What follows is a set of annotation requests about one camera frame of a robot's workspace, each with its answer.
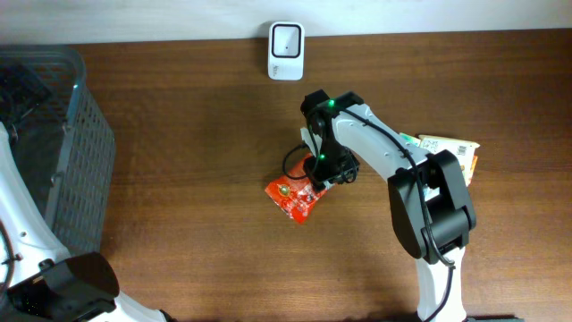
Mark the orange small carton box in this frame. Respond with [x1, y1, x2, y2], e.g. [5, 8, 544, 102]
[467, 155, 478, 183]

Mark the grey plastic mesh basket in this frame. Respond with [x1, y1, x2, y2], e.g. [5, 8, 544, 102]
[1, 46, 116, 256]

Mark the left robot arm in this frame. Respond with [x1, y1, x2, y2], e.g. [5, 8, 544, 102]
[1, 55, 169, 321]

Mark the red snack bag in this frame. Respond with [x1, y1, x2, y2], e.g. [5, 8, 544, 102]
[265, 153, 334, 225]

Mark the green tissue pack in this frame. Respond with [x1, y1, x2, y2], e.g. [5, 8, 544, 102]
[400, 132, 421, 147]

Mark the white barcode scanner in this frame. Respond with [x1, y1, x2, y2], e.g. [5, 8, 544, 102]
[267, 21, 306, 81]

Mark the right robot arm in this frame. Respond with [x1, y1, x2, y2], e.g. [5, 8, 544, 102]
[300, 90, 476, 321]

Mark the yellow snack bag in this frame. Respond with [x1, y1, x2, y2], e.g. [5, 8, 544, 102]
[419, 135, 480, 186]

